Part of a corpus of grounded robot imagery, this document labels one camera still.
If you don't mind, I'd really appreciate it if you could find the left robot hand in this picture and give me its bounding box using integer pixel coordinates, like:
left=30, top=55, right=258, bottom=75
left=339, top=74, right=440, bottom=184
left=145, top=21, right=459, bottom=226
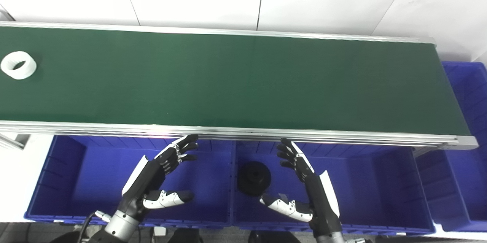
left=121, top=134, right=199, bottom=222

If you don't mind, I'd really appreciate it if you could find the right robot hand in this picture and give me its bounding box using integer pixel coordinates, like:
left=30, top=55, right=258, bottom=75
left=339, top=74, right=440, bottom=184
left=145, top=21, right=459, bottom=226
left=260, top=138, right=341, bottom=232

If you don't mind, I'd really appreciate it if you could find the white plastic ring part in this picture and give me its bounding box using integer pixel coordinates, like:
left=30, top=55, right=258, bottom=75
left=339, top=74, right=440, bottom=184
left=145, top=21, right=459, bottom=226
left=0, top=51, right=37, bottom=80

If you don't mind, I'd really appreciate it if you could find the empty blue plastic bin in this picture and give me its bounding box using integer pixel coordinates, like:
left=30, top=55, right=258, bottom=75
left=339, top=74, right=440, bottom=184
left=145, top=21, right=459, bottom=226
left=24, top=135, right=235, bottom=229

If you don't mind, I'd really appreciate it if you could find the black round flanged part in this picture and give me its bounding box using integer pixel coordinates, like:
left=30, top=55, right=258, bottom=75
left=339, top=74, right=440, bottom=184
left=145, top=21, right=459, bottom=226
left=237, top=161, right=272, bottom=197

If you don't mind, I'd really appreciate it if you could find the blue bin with black part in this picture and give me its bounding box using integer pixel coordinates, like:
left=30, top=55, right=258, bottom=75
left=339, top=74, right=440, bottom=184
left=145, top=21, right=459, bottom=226
left=231, top=140, right=436, bottom=236

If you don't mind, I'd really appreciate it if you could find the green conveyor belt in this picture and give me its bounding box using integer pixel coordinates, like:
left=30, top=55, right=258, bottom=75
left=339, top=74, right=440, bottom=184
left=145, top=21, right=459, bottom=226
left=0, top=21, right=479, bottom=150

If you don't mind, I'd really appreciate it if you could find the aluminium conveyor support leg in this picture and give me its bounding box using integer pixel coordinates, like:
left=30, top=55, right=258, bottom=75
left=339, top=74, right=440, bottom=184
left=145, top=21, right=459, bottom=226
left=0, top=133, right=31, bottom=150

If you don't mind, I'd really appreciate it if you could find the blue plastic bin at belt end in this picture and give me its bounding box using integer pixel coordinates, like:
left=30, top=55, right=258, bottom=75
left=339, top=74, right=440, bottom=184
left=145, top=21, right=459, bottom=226
left=415, top=61, right=487, bottom=233

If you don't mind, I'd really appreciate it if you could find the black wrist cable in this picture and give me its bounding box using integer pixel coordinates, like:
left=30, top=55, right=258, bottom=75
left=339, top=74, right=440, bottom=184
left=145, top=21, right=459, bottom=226
left=76, top=213, right=100, bottom=243

